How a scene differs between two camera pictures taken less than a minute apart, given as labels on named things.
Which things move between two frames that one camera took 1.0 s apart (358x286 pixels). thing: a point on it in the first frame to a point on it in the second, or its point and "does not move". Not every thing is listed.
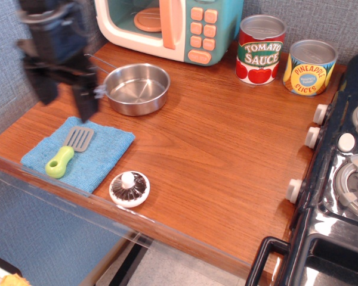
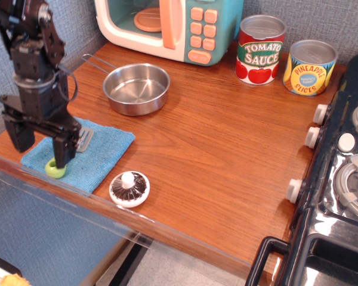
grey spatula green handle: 79,140 does not move
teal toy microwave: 198,31 does not move
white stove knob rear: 320,113 does not move
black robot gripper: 47,68 to 43,106
